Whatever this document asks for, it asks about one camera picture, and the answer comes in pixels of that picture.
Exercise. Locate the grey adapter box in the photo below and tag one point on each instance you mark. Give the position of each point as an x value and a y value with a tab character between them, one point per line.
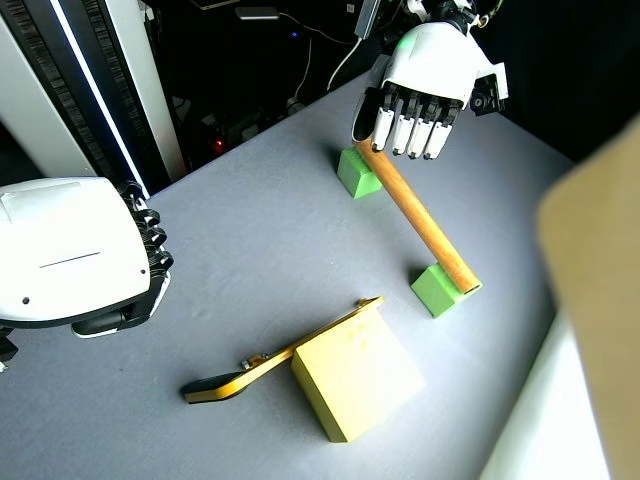
366	17

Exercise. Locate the blurred white panel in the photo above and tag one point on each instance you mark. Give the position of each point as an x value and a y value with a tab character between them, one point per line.
540	425

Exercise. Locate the blurred brown cardboard panel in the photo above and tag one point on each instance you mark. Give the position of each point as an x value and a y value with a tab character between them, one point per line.
600	250

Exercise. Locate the green support block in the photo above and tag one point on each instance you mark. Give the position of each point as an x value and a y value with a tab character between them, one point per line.
434	296
356	177

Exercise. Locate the yellow foam block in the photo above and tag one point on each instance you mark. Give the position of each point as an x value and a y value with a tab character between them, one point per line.
357	380

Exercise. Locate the white frame with black strips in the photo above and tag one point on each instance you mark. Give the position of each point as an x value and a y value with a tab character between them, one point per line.
150	100

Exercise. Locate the grey hub device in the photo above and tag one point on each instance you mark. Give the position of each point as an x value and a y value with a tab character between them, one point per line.
257	13

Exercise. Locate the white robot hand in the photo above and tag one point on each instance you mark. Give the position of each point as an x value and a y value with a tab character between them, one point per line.
435	60
65	250

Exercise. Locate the brown wooden dowel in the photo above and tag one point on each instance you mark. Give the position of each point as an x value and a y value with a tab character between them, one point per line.
415	210

